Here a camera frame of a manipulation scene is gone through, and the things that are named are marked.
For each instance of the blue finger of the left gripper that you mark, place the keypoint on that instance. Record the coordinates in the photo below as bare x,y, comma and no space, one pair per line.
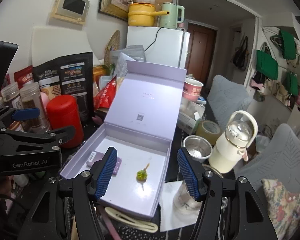
26,114

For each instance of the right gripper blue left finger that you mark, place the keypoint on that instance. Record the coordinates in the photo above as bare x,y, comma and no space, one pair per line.
101,173

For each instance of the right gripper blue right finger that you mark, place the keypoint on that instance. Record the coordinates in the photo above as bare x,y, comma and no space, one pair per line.
192,172

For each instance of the cream hair claw clip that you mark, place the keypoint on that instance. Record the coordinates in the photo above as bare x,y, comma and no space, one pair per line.
132,222

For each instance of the purple flat box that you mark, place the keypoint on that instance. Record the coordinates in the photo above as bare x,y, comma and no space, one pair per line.
96,156

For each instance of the small steel bowl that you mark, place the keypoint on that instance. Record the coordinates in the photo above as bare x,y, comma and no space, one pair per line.
198,148

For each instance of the clear spice jar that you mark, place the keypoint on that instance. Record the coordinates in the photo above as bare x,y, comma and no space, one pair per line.
31,98

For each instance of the clear cartoon glass mug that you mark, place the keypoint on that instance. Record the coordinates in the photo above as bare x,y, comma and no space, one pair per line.
184,203

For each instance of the green lollipop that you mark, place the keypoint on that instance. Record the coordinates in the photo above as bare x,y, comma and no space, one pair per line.
142,174

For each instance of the tape roll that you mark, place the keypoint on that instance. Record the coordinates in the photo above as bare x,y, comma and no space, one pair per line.
209,130

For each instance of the white paper napkin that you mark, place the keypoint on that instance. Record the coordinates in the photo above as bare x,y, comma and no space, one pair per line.
171,219

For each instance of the red canister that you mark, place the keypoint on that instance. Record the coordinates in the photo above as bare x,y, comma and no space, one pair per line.
63,111

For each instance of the white tissue box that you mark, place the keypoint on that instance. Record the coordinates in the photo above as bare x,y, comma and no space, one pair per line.
190,115

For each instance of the lilac open gift box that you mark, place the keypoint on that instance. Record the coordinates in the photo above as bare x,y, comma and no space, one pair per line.
140,124

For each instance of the black snack bag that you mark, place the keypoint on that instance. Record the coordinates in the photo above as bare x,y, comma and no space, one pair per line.
69,75

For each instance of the red snack packet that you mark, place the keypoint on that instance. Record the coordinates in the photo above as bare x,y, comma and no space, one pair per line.
105,97

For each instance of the pink paper noodle cup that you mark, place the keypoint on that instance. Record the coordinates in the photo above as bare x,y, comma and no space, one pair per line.
192,89

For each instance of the grey cushioned chair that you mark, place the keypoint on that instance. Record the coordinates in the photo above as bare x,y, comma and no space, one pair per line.
280,160

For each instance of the floral cloth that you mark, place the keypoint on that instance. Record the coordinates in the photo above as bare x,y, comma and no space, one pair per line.
283,208

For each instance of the white mini fridge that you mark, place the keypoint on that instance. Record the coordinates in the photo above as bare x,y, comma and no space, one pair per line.
161,45

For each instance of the green tote bag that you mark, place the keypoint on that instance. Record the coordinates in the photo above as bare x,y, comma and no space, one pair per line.
289,47
266,64

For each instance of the brown wooden door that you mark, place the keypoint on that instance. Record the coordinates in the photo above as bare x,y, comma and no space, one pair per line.
200,51

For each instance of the light green electric kettle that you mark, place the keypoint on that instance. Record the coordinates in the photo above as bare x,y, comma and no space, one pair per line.
175,15

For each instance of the yellow pot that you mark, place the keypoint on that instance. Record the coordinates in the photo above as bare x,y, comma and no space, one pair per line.
143,14

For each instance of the cream water bottle with handle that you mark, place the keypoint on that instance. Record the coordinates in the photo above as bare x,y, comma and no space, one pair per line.
232,145

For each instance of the wall intercom panel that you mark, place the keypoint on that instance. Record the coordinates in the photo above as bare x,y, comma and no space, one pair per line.
73,11

